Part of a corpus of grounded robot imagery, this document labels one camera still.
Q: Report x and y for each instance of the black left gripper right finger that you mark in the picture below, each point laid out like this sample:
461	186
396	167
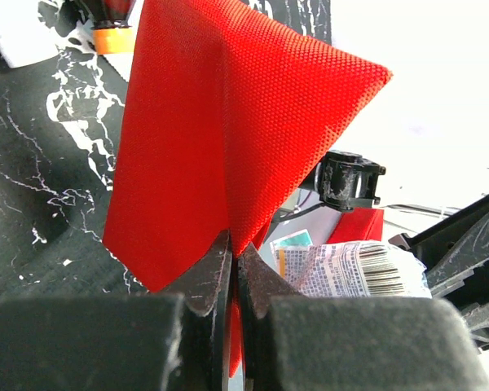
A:
292	342

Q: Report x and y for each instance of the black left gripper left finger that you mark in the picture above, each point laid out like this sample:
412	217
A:
176	339

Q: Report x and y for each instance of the amber bottle orange cap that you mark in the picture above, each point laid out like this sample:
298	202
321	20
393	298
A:
111	31

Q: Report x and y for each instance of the green gauze packet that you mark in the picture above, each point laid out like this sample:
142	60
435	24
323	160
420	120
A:
362	268

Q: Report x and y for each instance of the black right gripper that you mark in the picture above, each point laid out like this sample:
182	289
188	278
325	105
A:
455	252

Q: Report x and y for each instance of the red first aid kit pouch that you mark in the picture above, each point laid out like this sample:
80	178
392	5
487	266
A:
227	111

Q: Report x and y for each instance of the white pill bottle teal label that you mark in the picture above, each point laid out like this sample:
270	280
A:
24	39

